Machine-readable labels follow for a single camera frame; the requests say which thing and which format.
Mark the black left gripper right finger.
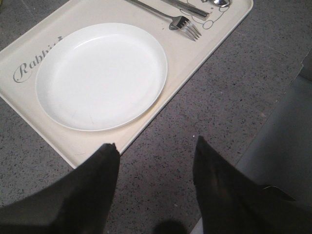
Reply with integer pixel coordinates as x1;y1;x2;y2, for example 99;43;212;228
193;136;312;234

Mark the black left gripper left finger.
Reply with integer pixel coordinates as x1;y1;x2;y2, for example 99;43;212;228
0;144;120;234

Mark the white round plate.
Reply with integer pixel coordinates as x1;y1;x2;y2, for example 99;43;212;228
36;23;168;131

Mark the silver fork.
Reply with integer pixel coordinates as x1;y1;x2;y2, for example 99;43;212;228
128;0;201;41

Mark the silver table knife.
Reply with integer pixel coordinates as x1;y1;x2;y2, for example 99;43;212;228
163;0;209;20

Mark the silver spoon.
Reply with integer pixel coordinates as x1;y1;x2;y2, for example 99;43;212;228
201;0;231;8

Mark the cream rabbit serving tray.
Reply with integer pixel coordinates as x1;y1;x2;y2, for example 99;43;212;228
0;0;254;167

